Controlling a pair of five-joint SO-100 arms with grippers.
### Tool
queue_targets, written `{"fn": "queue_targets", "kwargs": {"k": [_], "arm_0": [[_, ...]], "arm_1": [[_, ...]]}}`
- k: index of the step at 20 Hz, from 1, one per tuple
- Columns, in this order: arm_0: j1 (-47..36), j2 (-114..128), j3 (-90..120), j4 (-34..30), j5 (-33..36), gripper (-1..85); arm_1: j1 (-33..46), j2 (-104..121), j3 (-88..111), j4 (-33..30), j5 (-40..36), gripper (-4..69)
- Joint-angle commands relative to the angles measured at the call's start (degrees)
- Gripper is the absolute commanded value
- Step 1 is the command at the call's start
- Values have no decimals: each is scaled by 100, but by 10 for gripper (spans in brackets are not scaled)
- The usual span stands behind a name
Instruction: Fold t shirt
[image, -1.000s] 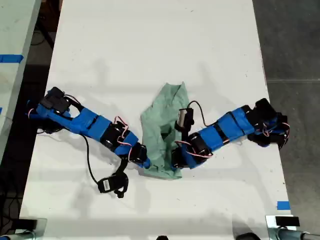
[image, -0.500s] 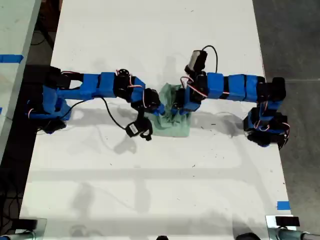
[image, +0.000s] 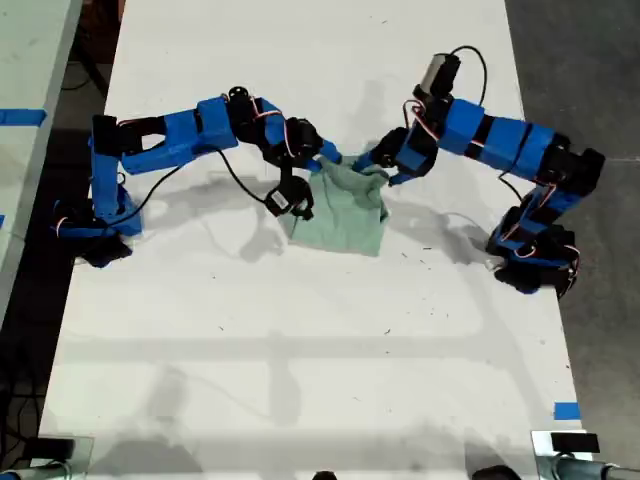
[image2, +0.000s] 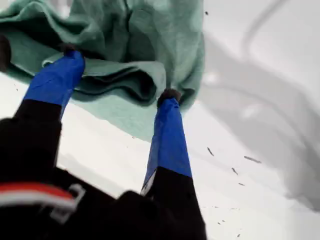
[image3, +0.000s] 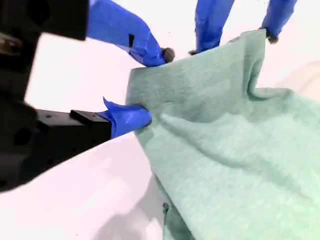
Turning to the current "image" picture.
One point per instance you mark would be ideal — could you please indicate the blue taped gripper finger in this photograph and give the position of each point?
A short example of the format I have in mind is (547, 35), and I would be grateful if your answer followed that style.
(407, 176)
(367, 160)
(312, 163)
(330, 151)

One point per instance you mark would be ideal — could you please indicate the pale green t-shirt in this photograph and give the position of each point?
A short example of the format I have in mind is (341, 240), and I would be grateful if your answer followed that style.
(345, 215)

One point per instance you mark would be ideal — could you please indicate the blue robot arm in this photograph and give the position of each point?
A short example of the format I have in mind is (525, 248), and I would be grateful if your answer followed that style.
(500, 135)
(175, 135)

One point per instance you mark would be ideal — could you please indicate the long blue tape strip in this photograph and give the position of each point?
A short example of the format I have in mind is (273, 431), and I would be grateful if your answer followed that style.
(22, 116)

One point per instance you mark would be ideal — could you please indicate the white side table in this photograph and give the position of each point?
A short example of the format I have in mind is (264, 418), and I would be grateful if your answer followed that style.
(30, 60)

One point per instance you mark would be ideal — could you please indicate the small blue tape patch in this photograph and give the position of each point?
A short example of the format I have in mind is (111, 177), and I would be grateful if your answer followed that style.
(567, 410)

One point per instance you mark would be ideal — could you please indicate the white mounting plate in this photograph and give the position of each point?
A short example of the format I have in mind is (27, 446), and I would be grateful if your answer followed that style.
(541, 442)

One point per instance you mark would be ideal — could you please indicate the black rounded object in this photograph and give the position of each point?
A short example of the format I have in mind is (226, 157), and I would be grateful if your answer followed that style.
(497, 473)

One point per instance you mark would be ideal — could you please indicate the black round object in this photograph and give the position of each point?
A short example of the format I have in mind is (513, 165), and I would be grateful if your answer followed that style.
(324, 475)

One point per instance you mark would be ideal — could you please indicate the small black box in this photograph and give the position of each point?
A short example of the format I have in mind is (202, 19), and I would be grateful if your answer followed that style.
(574, 442)
(50, 448)

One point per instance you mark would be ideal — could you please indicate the grey metal clamp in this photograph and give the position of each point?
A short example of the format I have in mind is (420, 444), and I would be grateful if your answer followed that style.
(585, 470)
(30, 472)

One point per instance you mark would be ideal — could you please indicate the clear plastic plate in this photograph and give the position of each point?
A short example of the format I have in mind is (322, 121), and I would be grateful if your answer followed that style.
(82, 452)

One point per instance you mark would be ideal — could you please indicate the short black camera stalk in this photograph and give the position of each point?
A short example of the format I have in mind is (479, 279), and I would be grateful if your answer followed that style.
(437, 101)
(286, 175)

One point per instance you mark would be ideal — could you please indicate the black camera box white label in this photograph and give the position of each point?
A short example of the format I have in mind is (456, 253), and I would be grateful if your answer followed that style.
(285, 200)

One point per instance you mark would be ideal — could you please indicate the black and grey camera box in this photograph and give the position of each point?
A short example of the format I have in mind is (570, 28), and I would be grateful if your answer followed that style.
(440, 75)

